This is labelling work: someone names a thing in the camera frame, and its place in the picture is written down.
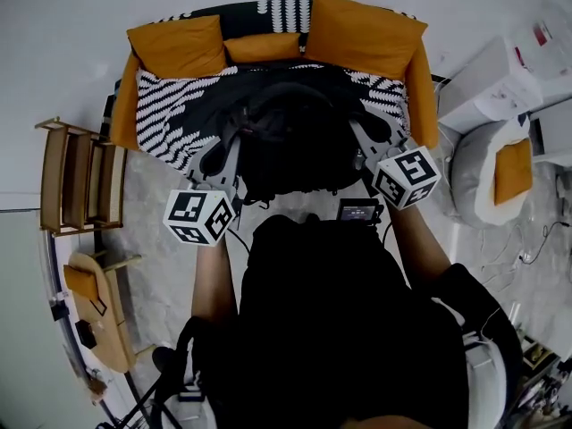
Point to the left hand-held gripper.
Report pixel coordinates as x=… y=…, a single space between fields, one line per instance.
x=196 y=215

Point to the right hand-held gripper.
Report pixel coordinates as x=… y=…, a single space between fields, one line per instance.
x=406 y=179

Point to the orange sofa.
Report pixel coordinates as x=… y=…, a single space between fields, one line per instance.
x=424 y=96

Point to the black garment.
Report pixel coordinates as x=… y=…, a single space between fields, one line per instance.
x=295 y=150

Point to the person's left forearm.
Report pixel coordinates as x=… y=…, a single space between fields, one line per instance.
x=212 y=284

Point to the person's right forearm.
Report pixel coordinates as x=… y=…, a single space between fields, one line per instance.
x=415 y=248

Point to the black chest-mounted screen device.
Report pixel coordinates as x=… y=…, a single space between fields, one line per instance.
x=357 y=210

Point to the grey beanbag chair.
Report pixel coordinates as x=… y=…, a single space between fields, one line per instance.
x=469 y=172

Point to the large orange pillow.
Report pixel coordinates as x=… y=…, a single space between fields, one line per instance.
x=362 y=34
x=179 y=47

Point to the small orange pillow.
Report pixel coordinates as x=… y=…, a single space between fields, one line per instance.
x=261 y=48

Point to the orange beanbag cushion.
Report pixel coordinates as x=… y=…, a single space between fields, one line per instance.
x=514 y=172

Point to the wooden shelf rack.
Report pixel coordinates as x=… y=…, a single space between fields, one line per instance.
x=53 y=172

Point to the orange chair cushion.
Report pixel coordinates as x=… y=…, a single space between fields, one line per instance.
x=80 y=282

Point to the white cabinet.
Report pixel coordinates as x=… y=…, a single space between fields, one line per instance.
x=556 y=132

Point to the person's black shirt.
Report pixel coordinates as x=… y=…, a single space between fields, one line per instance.
x=335 y=329

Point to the wooden side table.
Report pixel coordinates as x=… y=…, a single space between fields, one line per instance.
x=105 y=329

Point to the small black box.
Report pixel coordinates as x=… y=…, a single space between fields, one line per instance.
x=86 y=334

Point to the small open box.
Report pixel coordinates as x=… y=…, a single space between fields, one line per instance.
x=538 y=355

